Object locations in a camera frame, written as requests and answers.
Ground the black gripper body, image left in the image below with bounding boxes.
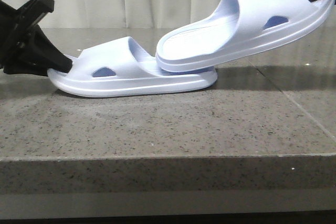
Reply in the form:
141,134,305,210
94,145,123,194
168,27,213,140
1,0,54,75

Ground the light blue slipper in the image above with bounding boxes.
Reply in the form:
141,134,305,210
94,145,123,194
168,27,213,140
47,37,217,98
156,0,335,72

